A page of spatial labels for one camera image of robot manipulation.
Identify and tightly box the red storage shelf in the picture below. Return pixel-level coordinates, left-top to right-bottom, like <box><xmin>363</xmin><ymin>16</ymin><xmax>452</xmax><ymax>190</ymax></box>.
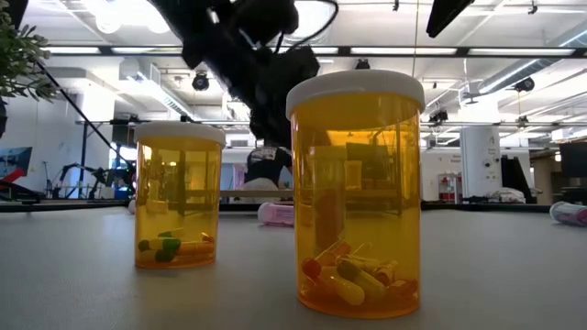
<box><xmin>437</xmin><ymin>172</ymin><xmax>462</xmax><ymax>203</ymax></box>

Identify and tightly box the person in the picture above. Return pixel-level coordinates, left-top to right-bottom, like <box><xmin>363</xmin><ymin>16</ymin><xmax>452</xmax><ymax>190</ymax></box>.
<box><xmin>242</xmin><ymin>145</ymin><xmax>294</xmax><ymax>204</ymax></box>

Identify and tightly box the blue and red machine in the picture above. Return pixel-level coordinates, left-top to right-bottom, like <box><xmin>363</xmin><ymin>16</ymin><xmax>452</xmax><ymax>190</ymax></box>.
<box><xmin>0</xmin><ymin>146</ymin><xmax>34</xmax><ymax>193</ymax></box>

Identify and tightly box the black angled stand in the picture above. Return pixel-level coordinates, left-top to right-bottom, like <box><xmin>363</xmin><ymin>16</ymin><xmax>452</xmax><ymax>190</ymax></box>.
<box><xmin>500</xmin><ymin>155</ymin><xmax>536</xmax><ymax>204</ymax></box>

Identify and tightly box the large orange pill bottle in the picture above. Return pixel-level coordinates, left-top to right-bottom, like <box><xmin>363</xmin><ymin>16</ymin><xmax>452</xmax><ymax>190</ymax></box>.
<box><xmin>133</xmin><ymin>120</ymin><xmax>227</xmax><ymax>270</ymax></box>
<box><xmin>285</xmin><ymin>69</ymin><xmax>426</xmax><ymax>320</ymax></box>

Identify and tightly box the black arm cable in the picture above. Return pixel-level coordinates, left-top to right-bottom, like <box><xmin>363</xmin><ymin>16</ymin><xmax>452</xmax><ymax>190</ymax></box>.
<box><xmin>35</xmin><ymin>59</ymin><xmax>137</xmax><ymax>174</ymax></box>

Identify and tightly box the black beam with light strips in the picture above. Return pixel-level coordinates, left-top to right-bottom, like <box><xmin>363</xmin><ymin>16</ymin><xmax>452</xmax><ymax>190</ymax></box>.
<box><xmin>40</xmin><ymin>44</ymin><xmax>587</xmax><ymax>60</ymax></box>

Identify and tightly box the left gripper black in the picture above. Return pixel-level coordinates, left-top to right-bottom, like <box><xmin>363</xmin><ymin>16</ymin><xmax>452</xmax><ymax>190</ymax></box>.
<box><xmin>219</xmin><ymin>45</ymin><xmax>321</xmax><ymax>148</ymax></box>

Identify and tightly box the green artificial potted plant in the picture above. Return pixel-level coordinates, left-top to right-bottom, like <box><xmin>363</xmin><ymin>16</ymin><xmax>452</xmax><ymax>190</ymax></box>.
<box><xmin>0</xmin><ymin>0</ymin><xmax>59</xmax><ymax>105</ymax></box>

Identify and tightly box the white cloth heap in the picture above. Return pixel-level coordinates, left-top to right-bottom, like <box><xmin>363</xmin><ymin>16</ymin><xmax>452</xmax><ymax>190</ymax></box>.
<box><xmin>485</xmin><ymin>186</ymin><xmax>527</xmax><ymax>204</ymax></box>

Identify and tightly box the white round column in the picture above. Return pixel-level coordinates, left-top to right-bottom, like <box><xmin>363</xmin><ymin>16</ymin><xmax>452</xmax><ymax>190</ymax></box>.
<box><xmin>460</xmin><ymin>126</ymin><xmax>504</xmax><ymax>199</ymax></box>

